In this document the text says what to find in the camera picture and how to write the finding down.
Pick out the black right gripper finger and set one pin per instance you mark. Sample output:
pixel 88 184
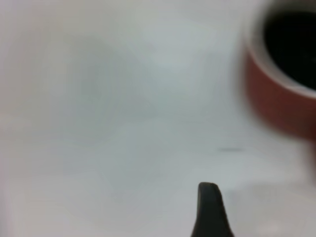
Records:
pixel 209 212

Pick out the red ceramic mug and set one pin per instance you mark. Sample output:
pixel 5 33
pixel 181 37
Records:
pixel 271 103

